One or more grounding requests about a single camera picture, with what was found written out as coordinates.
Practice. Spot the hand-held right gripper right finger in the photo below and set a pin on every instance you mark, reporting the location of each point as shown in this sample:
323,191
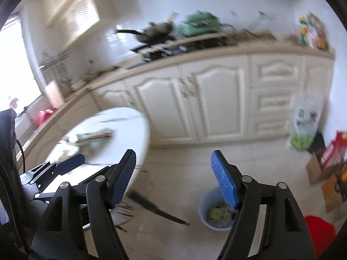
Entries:
223,178

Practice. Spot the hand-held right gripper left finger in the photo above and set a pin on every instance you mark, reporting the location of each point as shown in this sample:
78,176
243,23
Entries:
123,173

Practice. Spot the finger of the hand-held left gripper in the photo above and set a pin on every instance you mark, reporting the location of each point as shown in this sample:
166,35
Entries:
70,162

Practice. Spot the blue trash bin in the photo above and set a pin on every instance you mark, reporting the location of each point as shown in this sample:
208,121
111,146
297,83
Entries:
204,208

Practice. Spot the long patterned packet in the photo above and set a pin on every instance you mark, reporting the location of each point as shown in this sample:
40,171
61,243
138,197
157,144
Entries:
95,136

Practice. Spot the red container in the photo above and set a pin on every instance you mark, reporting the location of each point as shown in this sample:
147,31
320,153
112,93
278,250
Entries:
44,116

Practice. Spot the wooden cutting board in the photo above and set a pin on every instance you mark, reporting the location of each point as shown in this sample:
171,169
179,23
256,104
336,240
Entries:
54,94

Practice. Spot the brown cardboard box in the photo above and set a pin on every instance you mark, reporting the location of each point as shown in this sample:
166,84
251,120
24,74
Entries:
317,170

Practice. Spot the white and green rice bag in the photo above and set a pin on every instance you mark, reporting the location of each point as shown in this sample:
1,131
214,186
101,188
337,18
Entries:
305,124

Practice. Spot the red bucket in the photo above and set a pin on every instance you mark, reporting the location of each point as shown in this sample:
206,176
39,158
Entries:
320,233

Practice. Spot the window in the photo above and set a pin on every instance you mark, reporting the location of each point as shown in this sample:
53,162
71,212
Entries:
16,65

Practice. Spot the red box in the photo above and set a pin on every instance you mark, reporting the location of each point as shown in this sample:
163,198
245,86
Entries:
333,149

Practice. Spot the black gas stove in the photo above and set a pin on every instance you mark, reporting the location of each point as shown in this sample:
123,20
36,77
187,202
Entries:
157,52

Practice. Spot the black wok with lid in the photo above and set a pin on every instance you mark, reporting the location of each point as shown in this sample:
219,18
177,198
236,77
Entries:
157,31

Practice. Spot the green electric cooker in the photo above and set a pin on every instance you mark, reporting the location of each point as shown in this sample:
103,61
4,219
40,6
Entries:
200,24

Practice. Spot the colourful seasoning packets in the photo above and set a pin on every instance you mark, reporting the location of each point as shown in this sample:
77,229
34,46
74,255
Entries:
314,32

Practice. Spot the wall utensil rack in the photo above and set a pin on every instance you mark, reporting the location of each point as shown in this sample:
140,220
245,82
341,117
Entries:
57,65

